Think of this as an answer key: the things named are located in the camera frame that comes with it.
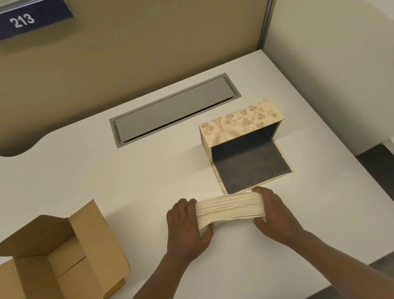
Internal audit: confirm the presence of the stack of cream tissues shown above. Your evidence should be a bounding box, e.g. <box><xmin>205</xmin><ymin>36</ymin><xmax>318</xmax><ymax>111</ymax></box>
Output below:
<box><xmin>194</xmin><ymin>189</ymin><xmax>268</xmax><ymax>236</ymax></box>

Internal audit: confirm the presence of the grey desk cable hatch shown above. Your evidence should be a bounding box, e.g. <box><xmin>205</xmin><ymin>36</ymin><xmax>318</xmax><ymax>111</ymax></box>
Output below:
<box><xmin>105</xmin><ymin>71</ymin><xmax>247</xmax><ymax>149</ymax></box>

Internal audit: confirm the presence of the beige partition panel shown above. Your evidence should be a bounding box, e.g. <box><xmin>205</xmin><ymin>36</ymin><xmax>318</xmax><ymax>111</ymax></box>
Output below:
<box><xmin>0</xmin><ymin>0</ymin><xmax>309</xmax><ymax>160</ymax></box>

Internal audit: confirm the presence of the brown cardboard box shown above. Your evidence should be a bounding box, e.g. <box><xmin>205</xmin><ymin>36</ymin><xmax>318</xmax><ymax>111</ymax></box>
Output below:
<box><xmin>0</xmin><ymin>196</ymin><xmax>136</xmax><ymax>299</ymax></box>

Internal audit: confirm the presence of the person's left hand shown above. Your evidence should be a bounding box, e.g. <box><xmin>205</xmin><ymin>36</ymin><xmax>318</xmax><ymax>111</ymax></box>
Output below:
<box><xmin>158</xmin><ymin>194</ymin><xmax>219</xmax><ymax>266</ymax></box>

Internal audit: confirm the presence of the blue number sign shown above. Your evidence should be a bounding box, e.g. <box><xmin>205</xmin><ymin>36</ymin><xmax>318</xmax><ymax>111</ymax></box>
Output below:
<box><xmin>0</xmin><ymin>0</ymin><xmax>77</xmax><ymax>43</ymax></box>

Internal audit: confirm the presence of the floral patterned tissue box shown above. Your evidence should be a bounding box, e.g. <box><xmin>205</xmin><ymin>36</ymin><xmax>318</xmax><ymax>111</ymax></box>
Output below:
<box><xmin>196</xmin><ymin>98</ymin><xmax>296</xmax><ymax>198</ymax></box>

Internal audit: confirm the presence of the grey metal partition post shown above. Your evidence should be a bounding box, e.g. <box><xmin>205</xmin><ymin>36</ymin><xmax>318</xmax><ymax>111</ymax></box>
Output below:
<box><xmin>250</xmin><ymin>0</ymin><xmax>309</xmax><ymax>51</ymax></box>

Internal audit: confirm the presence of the person's right hand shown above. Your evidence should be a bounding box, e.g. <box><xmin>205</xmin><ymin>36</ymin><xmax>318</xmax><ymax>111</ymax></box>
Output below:
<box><xmin>248</xmin><ymin>180</ymin><xmax>309</xmax><ymax>251</ymax></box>

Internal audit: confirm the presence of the white side divider panel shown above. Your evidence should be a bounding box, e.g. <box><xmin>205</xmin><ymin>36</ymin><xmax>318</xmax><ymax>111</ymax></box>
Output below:
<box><xmin>256</xmin><ymin>0</ymin><xmax>394</xmax><ymax>168</ymax></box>

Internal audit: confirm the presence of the person's right forearm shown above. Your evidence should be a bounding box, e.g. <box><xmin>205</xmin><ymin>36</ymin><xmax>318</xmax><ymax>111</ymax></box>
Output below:
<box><xmin>284</xmin><ymin>217</ymin><xmax>394</xmax><ymax>299</ymax></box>

